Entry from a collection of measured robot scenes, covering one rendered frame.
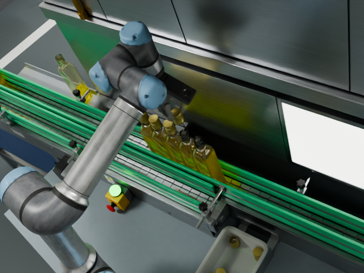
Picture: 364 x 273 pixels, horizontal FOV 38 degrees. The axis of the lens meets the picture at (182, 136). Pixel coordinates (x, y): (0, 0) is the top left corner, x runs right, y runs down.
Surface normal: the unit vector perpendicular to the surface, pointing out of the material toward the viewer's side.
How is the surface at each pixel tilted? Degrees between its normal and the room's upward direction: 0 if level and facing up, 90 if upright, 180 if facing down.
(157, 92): 87
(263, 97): 90
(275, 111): 90
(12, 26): 0
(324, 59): 90
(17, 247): 0
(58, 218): 63
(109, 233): 0
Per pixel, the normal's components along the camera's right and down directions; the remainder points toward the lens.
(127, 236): -0.26, -0.57
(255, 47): -0.54, 0.76
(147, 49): 0.68, 0.46
